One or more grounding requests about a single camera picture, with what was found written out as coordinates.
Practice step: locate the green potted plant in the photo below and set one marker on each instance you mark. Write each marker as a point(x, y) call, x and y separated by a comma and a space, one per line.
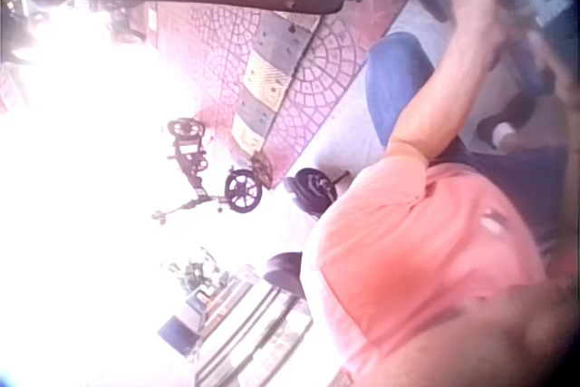
point(195, 269)

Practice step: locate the black tyre wheel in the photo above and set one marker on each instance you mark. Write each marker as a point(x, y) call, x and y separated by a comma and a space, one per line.
point(315, 190)

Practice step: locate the parked motorbike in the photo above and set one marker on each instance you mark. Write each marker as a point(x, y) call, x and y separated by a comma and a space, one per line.
point(195, 156)

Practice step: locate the black round seat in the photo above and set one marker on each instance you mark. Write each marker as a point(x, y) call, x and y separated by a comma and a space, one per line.
point(285, 271)

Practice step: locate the dark blue post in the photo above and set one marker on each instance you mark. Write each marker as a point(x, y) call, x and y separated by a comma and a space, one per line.
point(525, 65)

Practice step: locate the person's legs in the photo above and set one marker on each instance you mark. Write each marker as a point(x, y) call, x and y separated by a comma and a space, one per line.
point(521, 169)

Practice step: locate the yellow black speed bump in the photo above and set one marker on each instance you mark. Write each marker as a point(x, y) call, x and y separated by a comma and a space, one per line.
point(267, 83)

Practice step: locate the display rack with goods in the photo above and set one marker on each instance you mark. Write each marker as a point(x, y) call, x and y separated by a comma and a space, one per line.
point(258, 332)

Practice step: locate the person's right hand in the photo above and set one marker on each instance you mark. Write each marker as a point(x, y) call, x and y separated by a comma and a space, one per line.
point(557, 65)

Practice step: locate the blue box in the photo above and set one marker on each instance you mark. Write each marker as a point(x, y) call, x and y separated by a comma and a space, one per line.
point(179, 335)

